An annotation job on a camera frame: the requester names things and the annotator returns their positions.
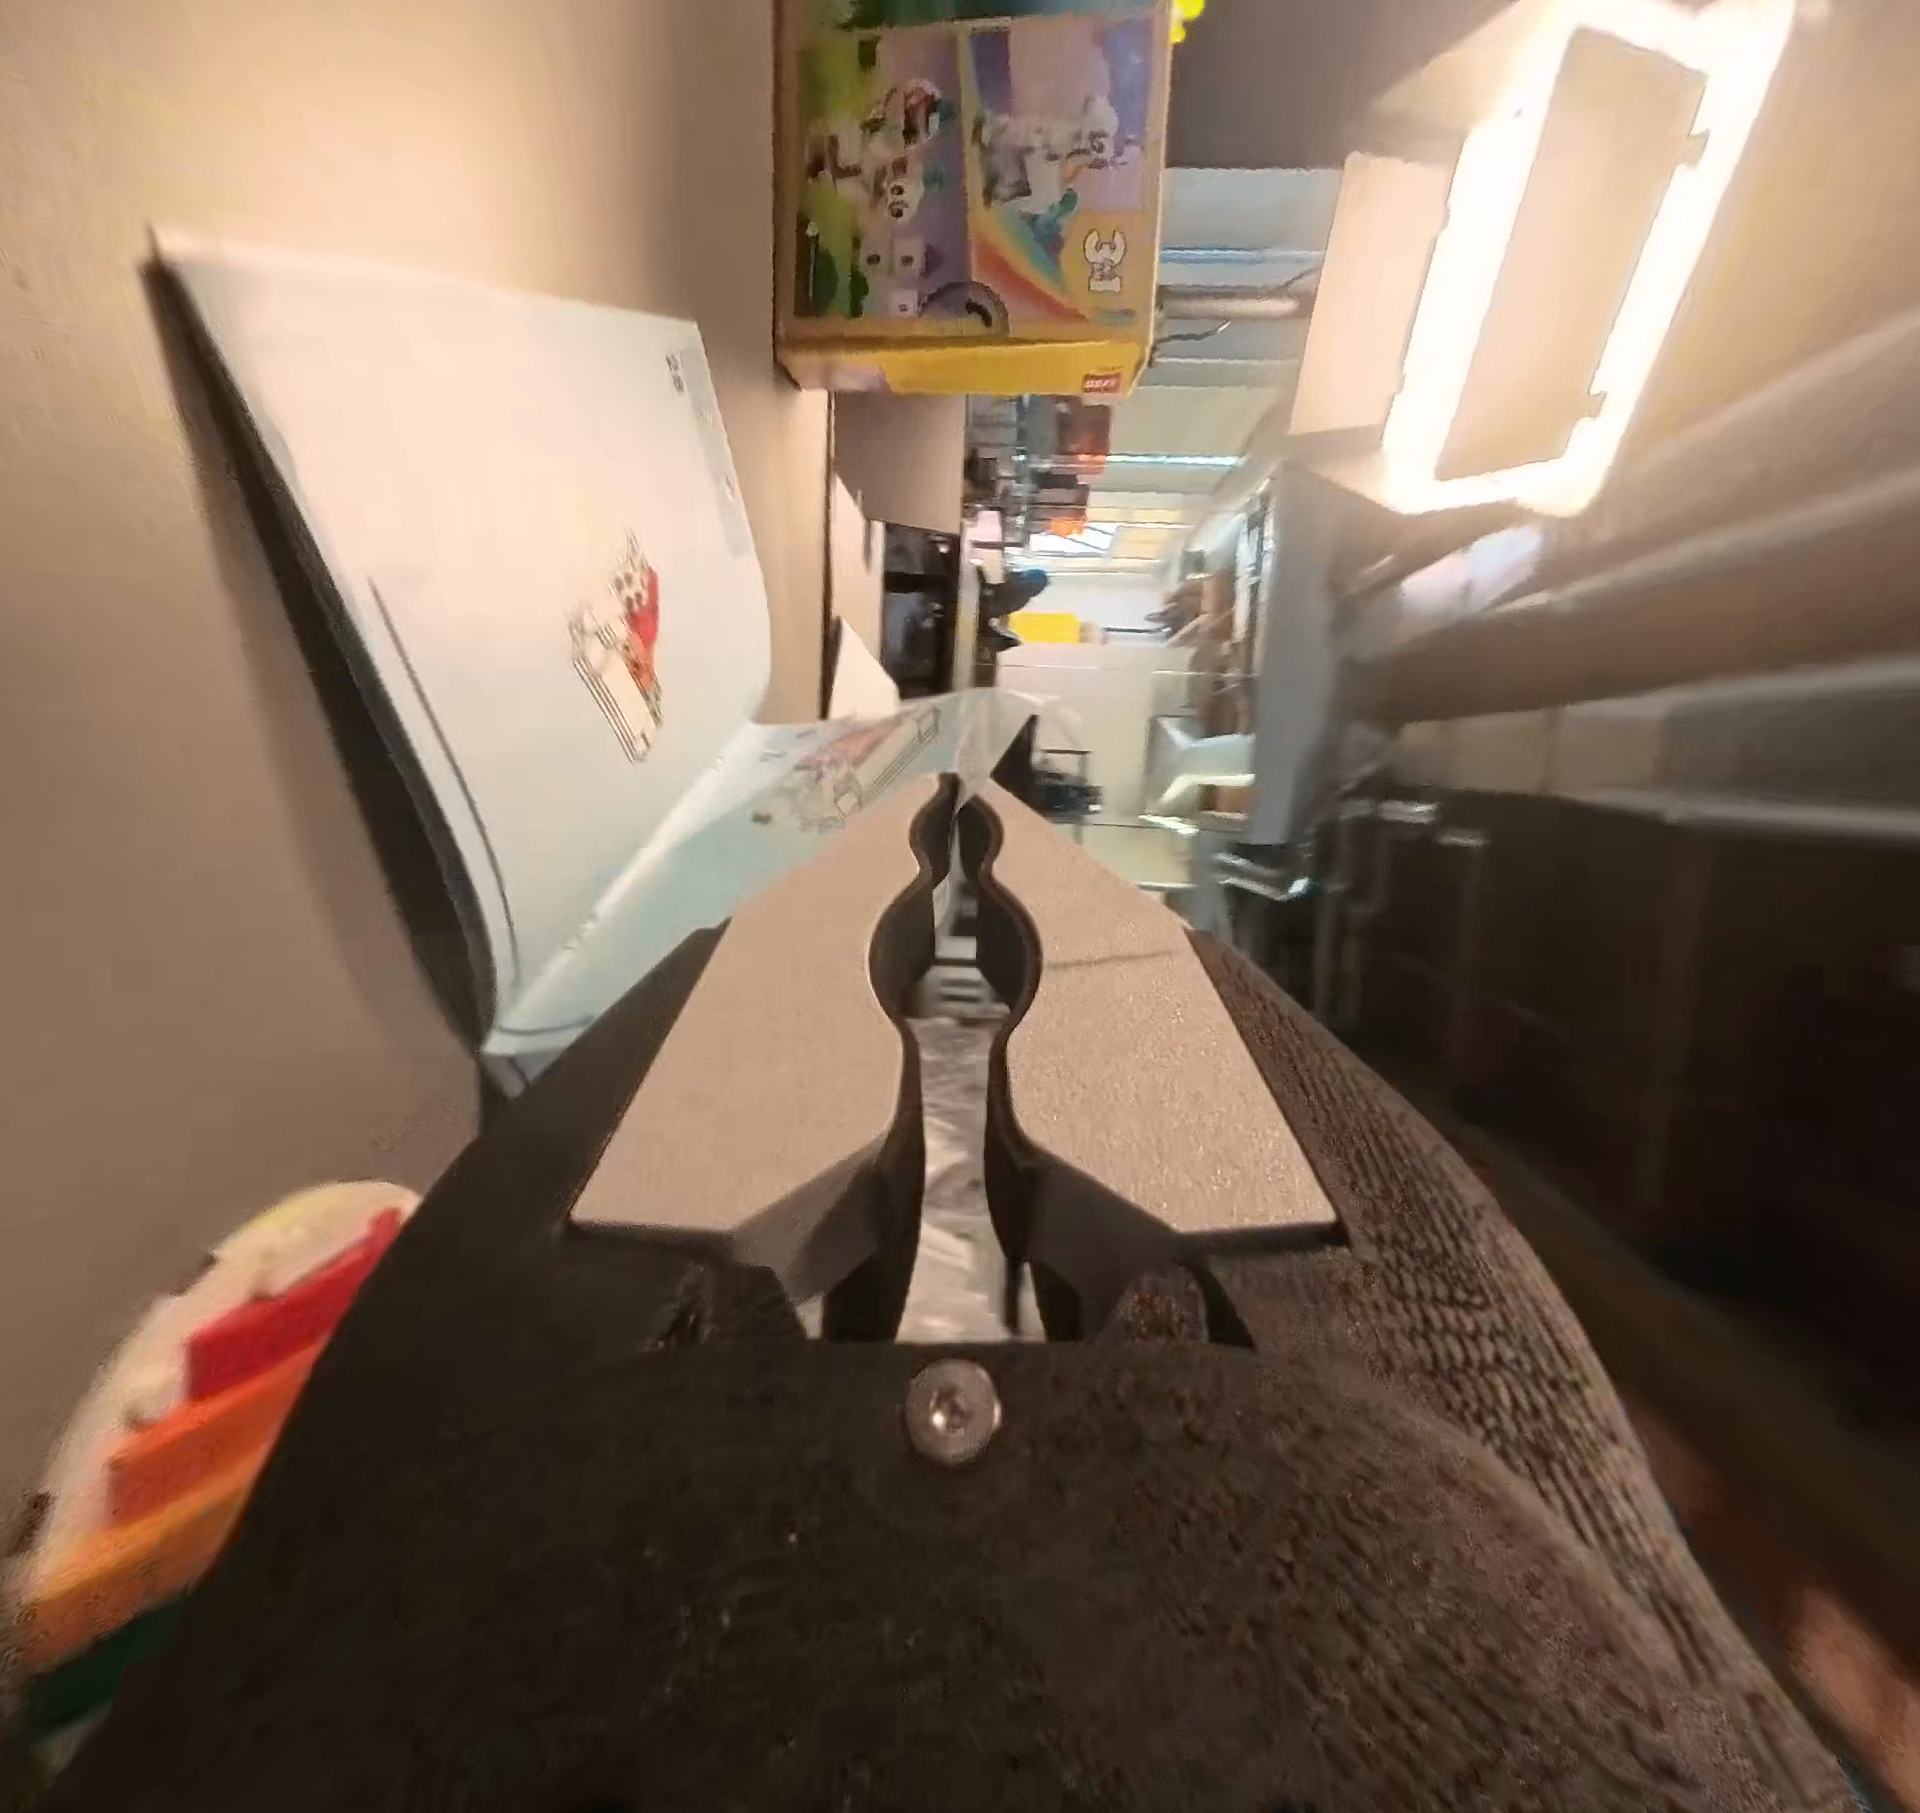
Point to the rectangular ceiling light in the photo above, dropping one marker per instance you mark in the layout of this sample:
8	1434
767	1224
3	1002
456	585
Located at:
1425	343

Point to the yellow lego set box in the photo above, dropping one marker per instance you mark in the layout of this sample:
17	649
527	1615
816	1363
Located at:
974	193

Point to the grey ceiling duct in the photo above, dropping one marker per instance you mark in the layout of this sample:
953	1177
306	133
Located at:
1651	612

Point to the light blue lego instruction booklet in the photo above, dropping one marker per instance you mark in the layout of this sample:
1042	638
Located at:
494	493

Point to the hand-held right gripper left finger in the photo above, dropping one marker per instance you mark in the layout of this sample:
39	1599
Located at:
721	1080

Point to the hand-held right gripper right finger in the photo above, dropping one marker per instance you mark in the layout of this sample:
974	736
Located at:
1154	1064

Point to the rainbow lego build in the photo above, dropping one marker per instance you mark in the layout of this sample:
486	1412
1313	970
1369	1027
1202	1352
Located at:
224	1394

